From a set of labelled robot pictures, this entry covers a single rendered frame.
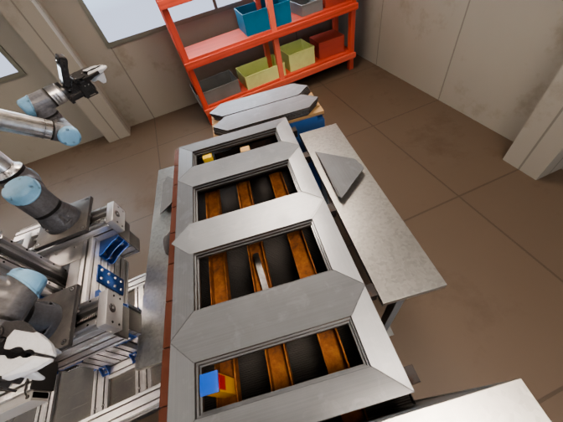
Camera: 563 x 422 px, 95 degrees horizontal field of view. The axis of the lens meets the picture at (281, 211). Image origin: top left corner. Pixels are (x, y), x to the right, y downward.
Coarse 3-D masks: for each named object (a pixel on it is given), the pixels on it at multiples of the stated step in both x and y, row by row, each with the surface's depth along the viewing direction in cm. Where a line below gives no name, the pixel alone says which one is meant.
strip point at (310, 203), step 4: (300, 196) 127; (304, 196) 126; (308, 196) 126; (304, 200) 125; (308, 200) 124; (312, 200) 124; (316, 200) 124; (320, 200) 123; (304, 204) 123; (308, 204) 123; (312, 204) 122; (316, 204) 122; (308, 208) 121; (312, 208) 121; (308, 212) 120; (312, 212) 120; (308, 216) 118
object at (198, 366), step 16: (272, 128) 167; (224, 144) 168; (288, 160) 146; (240, 176) 146; (304, 192) 128; (304, 224) 119; (240, 240) 118; (256, 240) 118; (320, 240) 111; (208, 256) 119; (352, 320) 89; (288, 336) 90; (304, 336) 90; (240, 352) 89; (352, 368) 82; (304, 384) 80; (256, 400) 80
